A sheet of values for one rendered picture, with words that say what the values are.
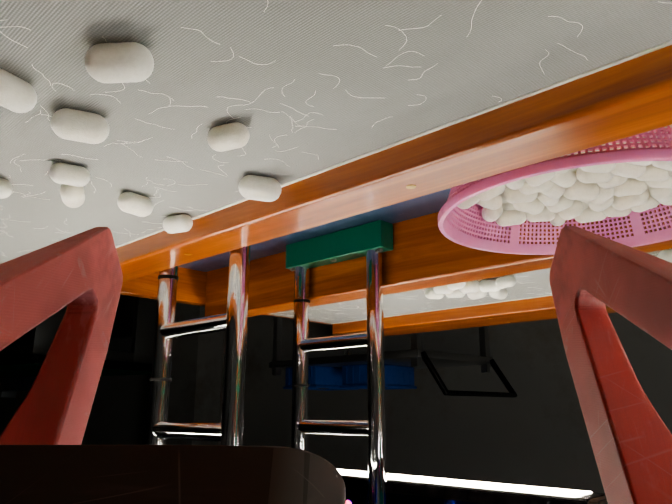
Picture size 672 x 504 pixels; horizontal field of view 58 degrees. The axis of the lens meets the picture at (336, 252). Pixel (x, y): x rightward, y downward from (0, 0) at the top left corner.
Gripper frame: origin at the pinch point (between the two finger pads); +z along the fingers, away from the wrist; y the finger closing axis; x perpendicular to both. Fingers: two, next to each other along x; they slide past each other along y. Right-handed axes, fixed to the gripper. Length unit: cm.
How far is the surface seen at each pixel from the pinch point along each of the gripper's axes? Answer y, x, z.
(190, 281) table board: 28, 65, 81
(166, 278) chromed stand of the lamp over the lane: 22, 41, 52
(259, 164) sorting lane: 6.3, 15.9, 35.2
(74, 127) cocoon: 17.3, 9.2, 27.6
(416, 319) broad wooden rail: -17, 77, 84
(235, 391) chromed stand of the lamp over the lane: 11, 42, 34
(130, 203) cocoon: 18.8, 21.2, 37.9
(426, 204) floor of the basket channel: -12, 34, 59
